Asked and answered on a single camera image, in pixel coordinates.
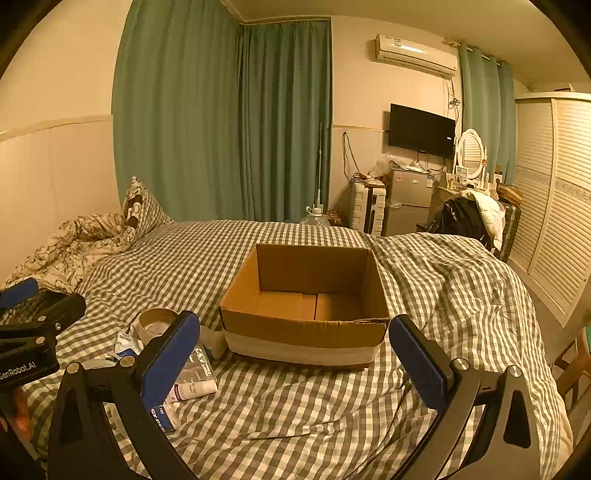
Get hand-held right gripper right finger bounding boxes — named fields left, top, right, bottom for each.
left=389, top=315, right=546, bottom=480

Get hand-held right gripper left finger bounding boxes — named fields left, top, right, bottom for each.
left=47, top=310, right=201, bottom=480

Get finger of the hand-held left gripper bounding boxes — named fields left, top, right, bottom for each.
left=0, top=292, right=88, bottom=355
left=0, top=277, right=39, bottom=311

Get white tube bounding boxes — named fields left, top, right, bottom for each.
left=166, top=379, right=219, bottom=403

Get small grey packet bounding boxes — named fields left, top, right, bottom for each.
left=198, top=325, right=228, bottom=361

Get white blue packet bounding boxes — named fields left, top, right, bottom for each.
left=108, top=323, right=149, bottom=365

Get cardboard box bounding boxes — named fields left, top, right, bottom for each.
left=219, top=244, right=391, bottom=367

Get person's left hand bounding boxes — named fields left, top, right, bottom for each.
left=0, top=387, right=34, bottom=441

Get leaf patterned duvet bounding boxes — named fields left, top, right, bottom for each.
left=0, top=213, right=137, bottom=296

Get grey checkered blanket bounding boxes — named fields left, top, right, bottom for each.
left=0, top=219, right=573, bottom=480

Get checkered patterned pillow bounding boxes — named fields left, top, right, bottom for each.
left=121, top=176, right=174, bottom=239

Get black jacket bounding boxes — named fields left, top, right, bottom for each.
left=427, top=198, right=495, bottom=252

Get wooden chair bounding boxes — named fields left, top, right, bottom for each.
left=551, top=328, right=591, bottom=416

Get silver small fridge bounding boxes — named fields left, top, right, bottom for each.
left=383, top=167, right=437, bottom=237

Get dark suitcase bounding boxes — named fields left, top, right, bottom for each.
left=496, top=203, right=522, bottom=264

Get white ribbed suitcase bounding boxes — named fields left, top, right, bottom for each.
left=348, top=181, right=387, bottom=236

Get wooden dressing table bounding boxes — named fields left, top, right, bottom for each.
left=429, top=182, right=462, bottom=223

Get white jacket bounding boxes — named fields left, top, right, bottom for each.
left=455, top=189, right=506, bottom=250

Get clear water jug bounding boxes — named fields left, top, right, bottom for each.
left=301, top=207, right=332, bottom=227

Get clear plastic bag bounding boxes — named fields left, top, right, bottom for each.
left=374, top=154, right=399, bottom=179

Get white louvered wardrobe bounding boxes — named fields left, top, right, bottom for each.
left=508, top=91, right=591, bottom=328

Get white oval mirror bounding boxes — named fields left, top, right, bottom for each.
left=455, top=128, right=487, bottom=182

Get thin white pole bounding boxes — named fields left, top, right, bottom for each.
left=315, top=122, right=324, bottom=213

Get green curtain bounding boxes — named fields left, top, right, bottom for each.
left=238, top=19, right=333, bottom=223
left=112, top=0, right=244, bottom=223
left=458, top=41, right=517, bottom=185

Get white air conditioner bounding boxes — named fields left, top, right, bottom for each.
left=373, top=33, right=458, bottom=80

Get wall cables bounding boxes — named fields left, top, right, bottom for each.
left=342, top=131, right=366, bottom=182

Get black wall television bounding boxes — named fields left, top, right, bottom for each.
left=388, top=103, right=457, bottom=160

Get air conditioner cable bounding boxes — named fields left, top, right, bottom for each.
left=444, top=76, right=462, bottom=121

